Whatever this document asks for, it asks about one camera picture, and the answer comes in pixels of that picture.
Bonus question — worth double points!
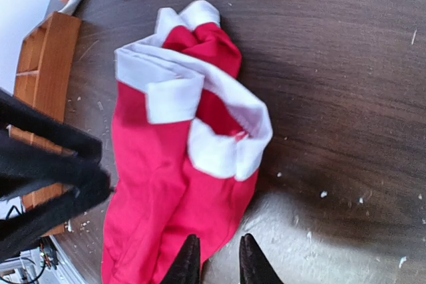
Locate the red white underwear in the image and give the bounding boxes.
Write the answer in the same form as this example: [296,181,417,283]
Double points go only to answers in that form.
[102,0,273,283]

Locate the wooden compartment tray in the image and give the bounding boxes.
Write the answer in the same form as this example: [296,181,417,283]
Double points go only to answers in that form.
[6,11,83,237]

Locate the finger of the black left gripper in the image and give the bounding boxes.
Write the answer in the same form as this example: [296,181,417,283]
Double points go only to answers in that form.
[1,127,112,259]
[1,90,103,164]

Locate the front aluminium rail frame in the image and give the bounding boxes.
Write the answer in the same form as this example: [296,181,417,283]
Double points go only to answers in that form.
[1,236,86,283]

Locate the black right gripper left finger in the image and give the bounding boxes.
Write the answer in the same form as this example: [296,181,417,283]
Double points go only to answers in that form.
[162,234,201,284]

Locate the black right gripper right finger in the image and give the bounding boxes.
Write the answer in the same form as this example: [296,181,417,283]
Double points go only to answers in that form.
[239,233,283,284]

